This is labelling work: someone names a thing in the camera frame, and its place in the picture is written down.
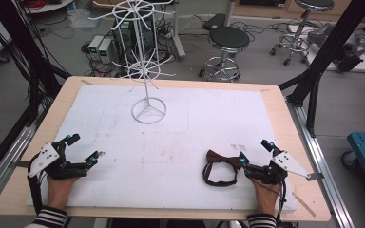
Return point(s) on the person's left hand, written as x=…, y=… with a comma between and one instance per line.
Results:
x=59, y=190

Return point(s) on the person's right hand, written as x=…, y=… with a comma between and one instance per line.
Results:
x=266, y=194

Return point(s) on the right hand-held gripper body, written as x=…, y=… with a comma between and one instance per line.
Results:
x=267, y=172

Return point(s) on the black flat case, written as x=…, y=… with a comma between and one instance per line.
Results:
x=214, y=21

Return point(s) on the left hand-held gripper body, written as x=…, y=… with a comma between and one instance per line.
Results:
x=52, y=164

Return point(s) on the white floor board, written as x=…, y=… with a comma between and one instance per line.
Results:
x=358, y=61

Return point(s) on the black metal frame post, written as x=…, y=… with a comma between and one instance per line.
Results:
x=326, y=57
x=28, y=47

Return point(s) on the person's left striped sleeve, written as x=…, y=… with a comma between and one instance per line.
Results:
x=49, y=218

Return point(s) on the person's striped sleeve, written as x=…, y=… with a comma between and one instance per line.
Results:
x=49, y=218
x=262, y=221

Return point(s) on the dark red bow tie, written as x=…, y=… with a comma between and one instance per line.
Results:
x=219, y=157

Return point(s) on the thin wooden stick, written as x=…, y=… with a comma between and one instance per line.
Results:
x=303, y=204

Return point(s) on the grey bench power supply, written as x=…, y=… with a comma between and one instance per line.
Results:
x=95, y=47
x=105, y=50

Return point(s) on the aluminium rail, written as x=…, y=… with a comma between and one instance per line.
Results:
x=4, y=158
x=323, y=158

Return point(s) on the white foam mat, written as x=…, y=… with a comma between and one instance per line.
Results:
x=171, y=133

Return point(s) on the grey metal bracket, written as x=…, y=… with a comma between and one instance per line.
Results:
x=315, y=176
x=19, y=164

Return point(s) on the black computer tower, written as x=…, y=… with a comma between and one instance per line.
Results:
x=133, y=34

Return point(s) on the person's right striped sleeve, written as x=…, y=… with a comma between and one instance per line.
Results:
x=262, y=221

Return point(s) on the black round stool chrome base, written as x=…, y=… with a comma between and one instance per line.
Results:
x=228, y=41
x=309, y=19

